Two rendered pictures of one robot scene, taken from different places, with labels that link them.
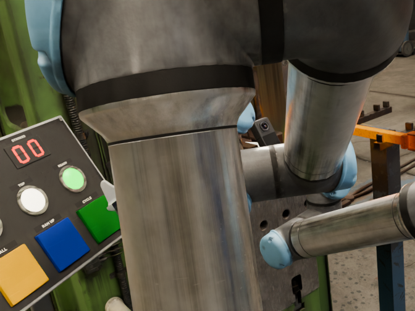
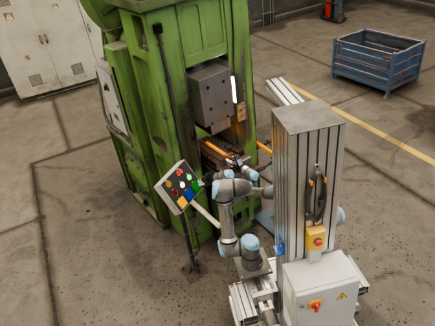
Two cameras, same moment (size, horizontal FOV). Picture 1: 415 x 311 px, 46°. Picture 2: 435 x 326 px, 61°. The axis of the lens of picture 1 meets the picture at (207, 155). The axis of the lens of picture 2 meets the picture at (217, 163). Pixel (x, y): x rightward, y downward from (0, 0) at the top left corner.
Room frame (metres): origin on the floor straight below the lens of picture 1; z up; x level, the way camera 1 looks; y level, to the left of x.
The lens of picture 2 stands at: (-1.41, 0.03, 2.85)
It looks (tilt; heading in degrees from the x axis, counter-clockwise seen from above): 36 degrees down; 0
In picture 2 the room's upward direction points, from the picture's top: 8 degrees counter-clockwise
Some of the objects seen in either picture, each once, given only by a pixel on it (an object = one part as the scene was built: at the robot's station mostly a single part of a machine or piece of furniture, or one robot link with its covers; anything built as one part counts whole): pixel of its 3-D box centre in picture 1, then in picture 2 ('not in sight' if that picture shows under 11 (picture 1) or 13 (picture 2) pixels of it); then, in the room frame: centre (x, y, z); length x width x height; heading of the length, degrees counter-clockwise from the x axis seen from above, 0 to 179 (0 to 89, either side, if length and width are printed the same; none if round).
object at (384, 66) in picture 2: not in sight; (375, 60); (4.31, -2.78, 0.36); 1.20 x 0.80 x 0.72; 28
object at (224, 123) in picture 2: not in sight; (206, 117); (1.40, 0.07, 1.32); 0.42 x 0.20 x 0.10; 32
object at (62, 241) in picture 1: (62, 244); (188, 194); (0.79, 0.28, 1.01); 0.07 x 0.05 x 0.07; 147
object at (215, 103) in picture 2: not in sight; (206, 89); (1.42, 0.03, 1.56); 0.42 x 0.39 x 0.40; 32
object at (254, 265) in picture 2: not in sight; (251, 257); (0.21, -0.11, 0.87); 0.15 x 0.15 x 0.10
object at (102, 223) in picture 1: (99, 219); (195, 186); (0.87, 0.23, 1.01); 0.07 x 0.05 x 0.07; 147
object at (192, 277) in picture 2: not in sight; (193, 267); (0.86, 0.39, 0.05); 0.22 x 0.22 x 0.09; 32
